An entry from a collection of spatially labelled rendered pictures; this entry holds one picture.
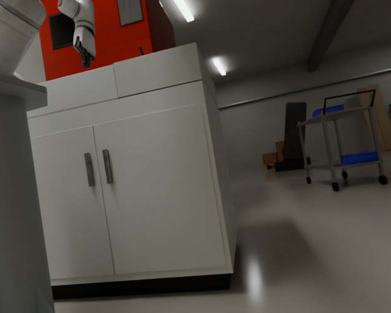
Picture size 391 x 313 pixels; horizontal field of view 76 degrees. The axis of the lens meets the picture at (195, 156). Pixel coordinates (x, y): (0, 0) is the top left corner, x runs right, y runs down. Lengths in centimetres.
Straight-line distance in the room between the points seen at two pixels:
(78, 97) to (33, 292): 72
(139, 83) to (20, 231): 65
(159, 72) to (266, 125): 814
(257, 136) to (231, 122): 106
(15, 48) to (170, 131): 55
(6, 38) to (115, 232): 75
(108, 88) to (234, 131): 818
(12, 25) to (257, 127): 849
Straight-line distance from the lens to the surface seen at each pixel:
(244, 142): 907
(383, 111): 917
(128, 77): 109
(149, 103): 103
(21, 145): 93
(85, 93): 117
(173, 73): 102
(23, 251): 92
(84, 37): 128
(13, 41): 98
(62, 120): 121
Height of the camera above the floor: 51
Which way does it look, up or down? 1 degrees up
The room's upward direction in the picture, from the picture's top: 9 degrees counter-clockwise
